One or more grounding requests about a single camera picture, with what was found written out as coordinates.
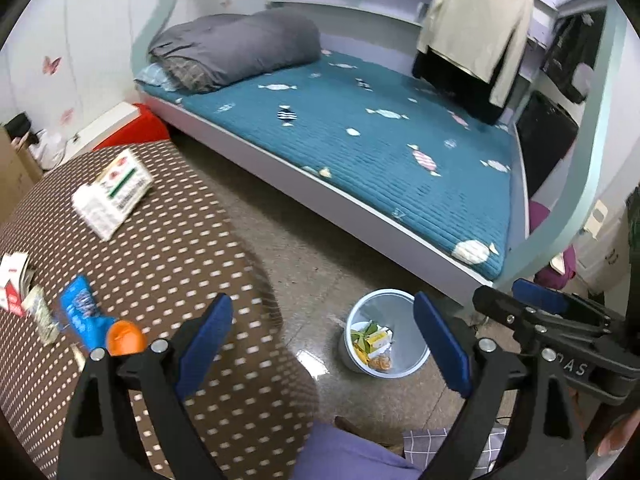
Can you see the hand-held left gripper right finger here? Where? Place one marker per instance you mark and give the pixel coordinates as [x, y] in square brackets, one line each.
[442, 340]

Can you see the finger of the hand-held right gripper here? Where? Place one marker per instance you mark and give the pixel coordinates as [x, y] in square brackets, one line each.
[515, 312]
[540, 295]

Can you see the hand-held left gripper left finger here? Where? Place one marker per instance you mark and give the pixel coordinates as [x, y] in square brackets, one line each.
[205, 340]

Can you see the white orange food wrapper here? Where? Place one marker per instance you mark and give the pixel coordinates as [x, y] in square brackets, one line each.
[381, 361]

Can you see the pale blue trash bin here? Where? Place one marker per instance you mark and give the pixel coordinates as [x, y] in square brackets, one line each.
[380, 305]

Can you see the orange plastic lid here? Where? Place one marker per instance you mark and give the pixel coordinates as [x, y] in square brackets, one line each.
[125, 338]

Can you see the magenta cloth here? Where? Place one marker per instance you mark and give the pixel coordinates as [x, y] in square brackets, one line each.
[540, 220]

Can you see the brown polka-dot tablecloth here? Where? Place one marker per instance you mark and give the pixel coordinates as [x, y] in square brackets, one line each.
[175, 240]

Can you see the grey plaid cloth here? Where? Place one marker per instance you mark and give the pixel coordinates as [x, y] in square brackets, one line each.
[425, 447]

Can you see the blue snack wrapper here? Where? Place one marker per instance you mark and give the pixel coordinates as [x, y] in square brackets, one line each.
[80, 305]

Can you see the purple pants leg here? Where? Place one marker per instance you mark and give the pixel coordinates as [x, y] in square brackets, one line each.
[350, 455]

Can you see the black bag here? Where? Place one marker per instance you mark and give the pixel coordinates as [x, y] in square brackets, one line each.
[545, 140]

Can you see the small crumpled clear wrapper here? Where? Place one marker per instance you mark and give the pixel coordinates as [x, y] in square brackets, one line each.
[42, 315]

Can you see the white green-striped cardboard box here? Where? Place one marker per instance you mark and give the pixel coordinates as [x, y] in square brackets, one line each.
[117, 190]

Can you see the red white cigarette pack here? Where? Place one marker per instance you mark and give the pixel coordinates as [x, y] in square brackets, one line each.
[12, 280]

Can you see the teal candy-print mattress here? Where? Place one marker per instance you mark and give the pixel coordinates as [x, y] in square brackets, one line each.
[350, 160]

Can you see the black hanging garment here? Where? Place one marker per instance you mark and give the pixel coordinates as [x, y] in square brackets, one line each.
[465, 90]

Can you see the white flat box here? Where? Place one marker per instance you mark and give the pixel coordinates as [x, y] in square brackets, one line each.
[105, 125]

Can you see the black printed garment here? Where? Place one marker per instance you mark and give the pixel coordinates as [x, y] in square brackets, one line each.
[575, 55]

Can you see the white plastic bag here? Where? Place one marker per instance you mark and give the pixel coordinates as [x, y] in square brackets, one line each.
[52, 150]

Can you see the brown cardboard box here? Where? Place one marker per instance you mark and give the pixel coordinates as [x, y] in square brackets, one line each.
[15, 175]

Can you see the grey plaid pillow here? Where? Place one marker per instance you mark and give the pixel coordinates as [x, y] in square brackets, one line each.
[187, 75]

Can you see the blue patterned pillow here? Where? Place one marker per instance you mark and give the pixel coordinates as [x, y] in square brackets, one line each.
[150, 77]

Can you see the cream hanging jacket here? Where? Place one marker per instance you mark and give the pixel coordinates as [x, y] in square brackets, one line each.
[475, 20]

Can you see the black clothes pile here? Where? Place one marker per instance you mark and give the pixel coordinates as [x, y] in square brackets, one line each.
[20, 125]

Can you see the grey duvet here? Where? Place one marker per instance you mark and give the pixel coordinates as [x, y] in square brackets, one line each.
[240, 45]

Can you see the pink butterfly sticker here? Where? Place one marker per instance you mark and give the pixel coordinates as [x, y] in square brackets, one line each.
[52, 65]

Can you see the white mint bed frame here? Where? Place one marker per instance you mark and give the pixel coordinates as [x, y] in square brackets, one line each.
[300, 187]

